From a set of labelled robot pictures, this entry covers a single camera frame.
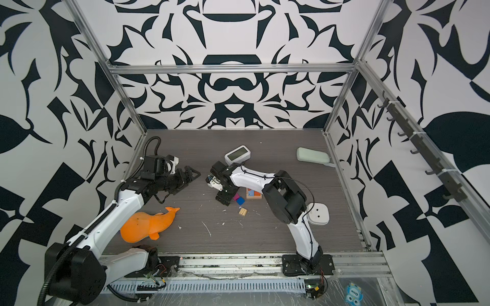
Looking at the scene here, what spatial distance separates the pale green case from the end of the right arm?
0.46m

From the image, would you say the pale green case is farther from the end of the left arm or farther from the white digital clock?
the end of the left arm

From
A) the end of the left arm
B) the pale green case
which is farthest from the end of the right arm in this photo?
the pale green case

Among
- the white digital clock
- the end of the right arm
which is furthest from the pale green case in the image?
the end of the right arm

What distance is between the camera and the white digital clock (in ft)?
3.41

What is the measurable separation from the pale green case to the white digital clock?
0.28 m

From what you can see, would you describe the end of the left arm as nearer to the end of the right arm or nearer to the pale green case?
the end of the right arm

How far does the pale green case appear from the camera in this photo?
1060 millimetres

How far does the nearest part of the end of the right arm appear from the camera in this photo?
27.3 inches

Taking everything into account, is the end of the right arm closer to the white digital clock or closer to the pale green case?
the white digital clock

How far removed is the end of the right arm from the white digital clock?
0.74ft
